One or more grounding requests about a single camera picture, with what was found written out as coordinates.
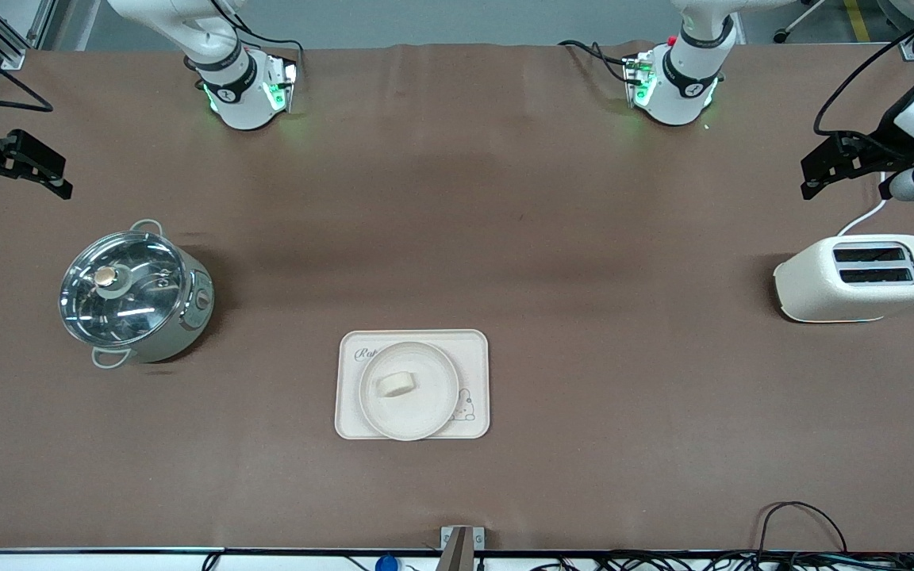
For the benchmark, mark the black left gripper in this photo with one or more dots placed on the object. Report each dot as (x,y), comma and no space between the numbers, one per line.
(879,147)

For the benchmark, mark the pale steamed bun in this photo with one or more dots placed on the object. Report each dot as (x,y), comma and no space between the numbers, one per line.
(397,384)

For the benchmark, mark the round cream plate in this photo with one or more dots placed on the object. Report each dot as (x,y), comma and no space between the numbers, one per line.
(425,404)

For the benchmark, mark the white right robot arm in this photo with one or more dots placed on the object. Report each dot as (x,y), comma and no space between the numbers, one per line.
(235,87)

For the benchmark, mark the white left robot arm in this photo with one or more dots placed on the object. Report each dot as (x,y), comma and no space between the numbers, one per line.
(683,79)

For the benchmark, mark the cream two-slot toaster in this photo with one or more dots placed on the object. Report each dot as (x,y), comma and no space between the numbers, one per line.
(822,293)

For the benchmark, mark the office chair wheel base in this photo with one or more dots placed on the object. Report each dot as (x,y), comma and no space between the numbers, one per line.
(782,35)

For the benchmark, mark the glass pot lid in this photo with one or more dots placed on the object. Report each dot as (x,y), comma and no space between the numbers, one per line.
(128,293)

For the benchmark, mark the pale green electric pot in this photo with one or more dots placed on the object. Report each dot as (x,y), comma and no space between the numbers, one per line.
(187,317)

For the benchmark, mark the brown table mat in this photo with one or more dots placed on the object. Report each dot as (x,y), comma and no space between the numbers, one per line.
(584,238)

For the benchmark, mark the cream rabbit print tray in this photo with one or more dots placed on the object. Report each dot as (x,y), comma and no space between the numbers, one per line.
(474,373)

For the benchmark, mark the blue round cap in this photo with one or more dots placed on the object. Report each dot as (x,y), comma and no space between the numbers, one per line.
(386,564)

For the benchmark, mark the grey metal bracket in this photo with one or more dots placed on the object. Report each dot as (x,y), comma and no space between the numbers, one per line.
(461,547)

